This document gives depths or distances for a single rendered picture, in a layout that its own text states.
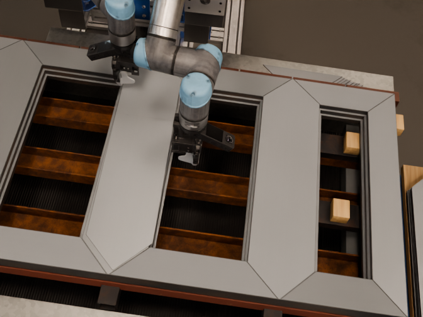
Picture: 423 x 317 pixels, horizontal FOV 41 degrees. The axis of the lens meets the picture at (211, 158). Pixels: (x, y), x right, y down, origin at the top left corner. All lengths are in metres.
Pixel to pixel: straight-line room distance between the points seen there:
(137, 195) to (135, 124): 0.24
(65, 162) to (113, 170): 0.29
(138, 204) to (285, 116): 0.54
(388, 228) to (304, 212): 0.24
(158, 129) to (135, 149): 0.10
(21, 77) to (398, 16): 2.33
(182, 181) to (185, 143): 0.34
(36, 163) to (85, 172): 0.16
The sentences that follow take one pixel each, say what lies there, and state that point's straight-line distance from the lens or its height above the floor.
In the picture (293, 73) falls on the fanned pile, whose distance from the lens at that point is 2.11.
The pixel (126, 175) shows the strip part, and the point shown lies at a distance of 1.64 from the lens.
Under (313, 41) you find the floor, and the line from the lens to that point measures 3.26.
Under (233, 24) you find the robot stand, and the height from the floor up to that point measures 0.23.
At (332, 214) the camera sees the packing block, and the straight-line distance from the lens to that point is 1.72.
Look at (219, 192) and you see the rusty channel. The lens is 1.83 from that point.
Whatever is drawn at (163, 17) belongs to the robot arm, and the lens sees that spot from 1.46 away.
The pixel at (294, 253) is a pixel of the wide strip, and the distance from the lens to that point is 1.58.
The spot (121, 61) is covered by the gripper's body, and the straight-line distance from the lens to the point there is 1.70.
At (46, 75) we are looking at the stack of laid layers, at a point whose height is 0.83.
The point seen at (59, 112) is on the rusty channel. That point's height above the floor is 0.68.
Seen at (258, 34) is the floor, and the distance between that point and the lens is 3.23.
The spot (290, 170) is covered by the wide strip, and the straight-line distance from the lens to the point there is 1.69.
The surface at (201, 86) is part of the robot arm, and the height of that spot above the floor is 1.23.
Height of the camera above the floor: 2.29
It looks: 58 degrees down
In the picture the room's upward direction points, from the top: 8 degrees clockwise
